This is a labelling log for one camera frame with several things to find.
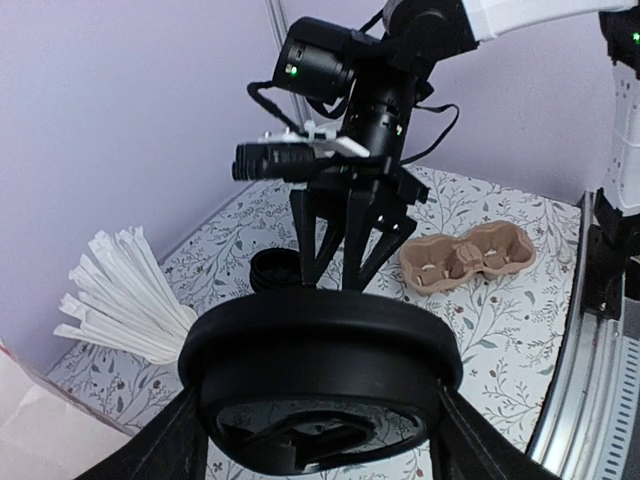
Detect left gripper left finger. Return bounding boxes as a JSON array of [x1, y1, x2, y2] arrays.
[[87, 389, 208, 480]]

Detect black plastic cup lid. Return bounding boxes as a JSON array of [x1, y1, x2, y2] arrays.
[[178, 289, 463, 476]]

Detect bundle of white wrapped straws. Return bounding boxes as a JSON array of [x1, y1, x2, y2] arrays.
[[53, 227, 197, 365]]

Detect brown cardboard cup carrier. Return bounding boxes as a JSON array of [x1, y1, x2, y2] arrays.
[[399, 221, 536, 296]]

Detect aluminium front rail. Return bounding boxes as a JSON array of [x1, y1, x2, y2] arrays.
[[527, 192, 639, 479]]

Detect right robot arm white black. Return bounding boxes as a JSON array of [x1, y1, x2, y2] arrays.
[[403, 14, 615, 204]]

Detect stack of black cup lids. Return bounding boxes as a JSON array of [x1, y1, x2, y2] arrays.
[[249, 248, 302, 293]]

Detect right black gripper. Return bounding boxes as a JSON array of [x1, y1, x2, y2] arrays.
[[290, 74, 428, 292]]

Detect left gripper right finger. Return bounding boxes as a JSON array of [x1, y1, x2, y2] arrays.
[[432, 384, 557, 480]]

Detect white paper bag orange handles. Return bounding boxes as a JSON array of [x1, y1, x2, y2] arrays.
[[1, 347, 134, 479]]

